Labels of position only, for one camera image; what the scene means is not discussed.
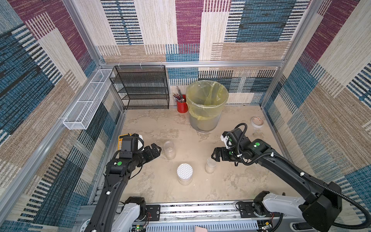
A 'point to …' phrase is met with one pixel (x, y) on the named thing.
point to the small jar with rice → (210, 166)
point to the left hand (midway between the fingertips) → (155, 151)
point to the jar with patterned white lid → (185, 172)
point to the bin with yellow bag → (205, 101)
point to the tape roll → (257, 122)
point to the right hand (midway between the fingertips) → (221, 159)
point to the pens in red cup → (178, 97)
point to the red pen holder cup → (182, 107)
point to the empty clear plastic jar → (169, 150)
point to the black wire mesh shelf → (142, 86)
